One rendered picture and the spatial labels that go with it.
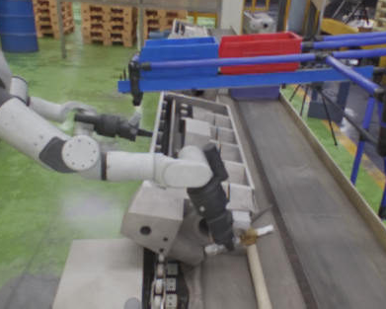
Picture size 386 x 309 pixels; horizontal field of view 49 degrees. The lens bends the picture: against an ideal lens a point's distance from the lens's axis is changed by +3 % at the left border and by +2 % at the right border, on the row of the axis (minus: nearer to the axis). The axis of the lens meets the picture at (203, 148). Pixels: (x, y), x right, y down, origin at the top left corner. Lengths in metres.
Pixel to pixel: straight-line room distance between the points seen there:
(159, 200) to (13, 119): 0.46
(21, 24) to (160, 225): 6.89
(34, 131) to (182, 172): 0.33
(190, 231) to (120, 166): 0.44
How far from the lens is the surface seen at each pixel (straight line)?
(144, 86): 1.60
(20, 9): 7.88
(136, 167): 0.96
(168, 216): 1.20
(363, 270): 1.46
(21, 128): 0.97
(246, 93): 2.95
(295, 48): 1.63
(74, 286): 1.22
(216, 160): 0.99
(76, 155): 0.93
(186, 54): 1.58
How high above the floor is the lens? 1.60
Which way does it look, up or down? 24 degrees down
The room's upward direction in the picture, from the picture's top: 4 degrees clockwise
